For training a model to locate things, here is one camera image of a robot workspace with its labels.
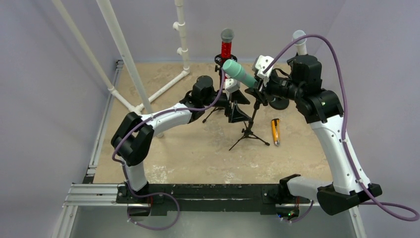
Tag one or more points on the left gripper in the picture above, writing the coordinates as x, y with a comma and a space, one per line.
236, 115

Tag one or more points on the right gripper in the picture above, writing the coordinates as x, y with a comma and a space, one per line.
262, 85

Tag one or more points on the black tripod stand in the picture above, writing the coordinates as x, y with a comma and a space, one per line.
247, 131
219, 82

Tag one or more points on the teal toy microphone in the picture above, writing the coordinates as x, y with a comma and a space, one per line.
237, 72

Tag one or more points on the red glitter microphone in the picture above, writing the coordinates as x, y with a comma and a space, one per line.
227, 36

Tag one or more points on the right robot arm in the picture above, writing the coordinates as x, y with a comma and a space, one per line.
324, 113

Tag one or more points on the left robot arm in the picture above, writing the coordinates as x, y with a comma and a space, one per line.
133, 138

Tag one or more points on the black round-base mic stand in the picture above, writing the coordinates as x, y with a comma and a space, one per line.
278, 103

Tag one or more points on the white microphone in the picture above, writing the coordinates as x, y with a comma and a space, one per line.
301, 44

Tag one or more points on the yellow utility knife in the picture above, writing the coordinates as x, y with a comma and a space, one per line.
275, 131

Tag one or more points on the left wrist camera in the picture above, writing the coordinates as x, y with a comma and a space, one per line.
231, 85

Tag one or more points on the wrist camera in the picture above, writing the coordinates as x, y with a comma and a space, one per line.
262, 68
231, 85

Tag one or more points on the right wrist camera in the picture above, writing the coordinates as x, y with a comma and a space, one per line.
262, 68

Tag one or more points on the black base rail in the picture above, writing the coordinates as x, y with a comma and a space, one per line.
162, 198

